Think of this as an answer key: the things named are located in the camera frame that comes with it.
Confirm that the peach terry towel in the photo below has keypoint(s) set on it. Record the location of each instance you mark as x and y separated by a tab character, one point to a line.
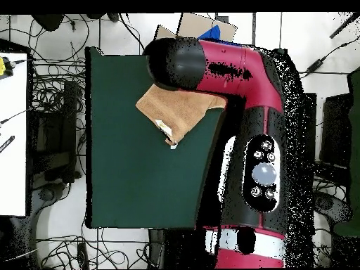
174	109

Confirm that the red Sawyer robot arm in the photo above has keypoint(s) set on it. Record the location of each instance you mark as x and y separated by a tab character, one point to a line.
253	92

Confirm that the black flat panel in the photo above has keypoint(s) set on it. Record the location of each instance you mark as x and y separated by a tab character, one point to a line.
336	132

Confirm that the dark green table cloth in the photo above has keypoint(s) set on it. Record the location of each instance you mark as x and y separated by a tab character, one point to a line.
126	168

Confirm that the blue cloth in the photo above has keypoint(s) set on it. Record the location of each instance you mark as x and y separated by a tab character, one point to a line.
212	32

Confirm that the brown cardboard box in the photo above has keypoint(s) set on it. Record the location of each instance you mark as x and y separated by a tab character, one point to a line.
194	24

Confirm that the black equipment case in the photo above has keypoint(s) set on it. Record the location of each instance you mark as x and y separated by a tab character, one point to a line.
53	135

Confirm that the black upright bar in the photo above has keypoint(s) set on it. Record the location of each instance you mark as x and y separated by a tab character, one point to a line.
312	126

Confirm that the black power adapter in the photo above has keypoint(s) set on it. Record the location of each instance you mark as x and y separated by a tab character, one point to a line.
315	66

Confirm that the white desk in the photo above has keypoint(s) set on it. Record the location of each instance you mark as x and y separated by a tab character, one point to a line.
12	140

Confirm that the black rounded object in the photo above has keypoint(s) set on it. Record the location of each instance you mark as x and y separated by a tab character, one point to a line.
49	22

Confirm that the yellow and black tool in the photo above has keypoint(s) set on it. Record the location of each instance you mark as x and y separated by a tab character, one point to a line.
2	66

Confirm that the black long rod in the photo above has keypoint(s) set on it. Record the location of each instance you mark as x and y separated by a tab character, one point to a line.
344	26

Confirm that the black pedestal foot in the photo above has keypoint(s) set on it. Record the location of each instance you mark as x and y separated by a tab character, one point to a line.
334	208
46	194

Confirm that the grey rectangular frame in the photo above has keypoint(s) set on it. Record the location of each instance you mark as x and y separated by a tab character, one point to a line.
254	28

